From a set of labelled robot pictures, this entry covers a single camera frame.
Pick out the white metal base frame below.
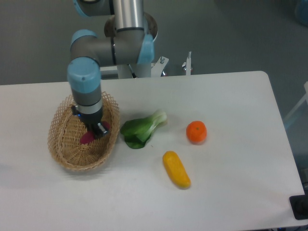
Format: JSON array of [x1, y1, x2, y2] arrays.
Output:
[[100, 51, 193, 80]]

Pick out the green bok choy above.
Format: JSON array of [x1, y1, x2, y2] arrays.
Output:
[[120, 110, 167, 149]]

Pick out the woven wicker basket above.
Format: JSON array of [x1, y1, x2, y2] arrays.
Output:
[[48, 91, 120, 171]]

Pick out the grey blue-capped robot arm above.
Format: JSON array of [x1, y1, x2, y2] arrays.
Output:
[[67, 0, 154, 141]]

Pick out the white frame right edge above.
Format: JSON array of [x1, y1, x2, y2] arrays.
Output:
[[284, 82, 308, 123]]

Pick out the black cable on pedestal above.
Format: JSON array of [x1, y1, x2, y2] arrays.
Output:
[[128, 64, 138, 79]]

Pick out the purple sweet potato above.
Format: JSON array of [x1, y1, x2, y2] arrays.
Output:
[[79, 126, 97, 144]]

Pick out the orange tangerine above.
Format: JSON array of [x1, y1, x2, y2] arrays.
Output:
[[186, 121, 207, 143]]

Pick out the black device at table edge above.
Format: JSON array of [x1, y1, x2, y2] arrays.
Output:
[[289, 194, 308, 220]]

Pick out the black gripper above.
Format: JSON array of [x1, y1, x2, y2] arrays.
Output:
[[71, 105, 110, 139]]

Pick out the yellow squash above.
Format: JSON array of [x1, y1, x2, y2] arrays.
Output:
[[162, 151, 191, 189]]

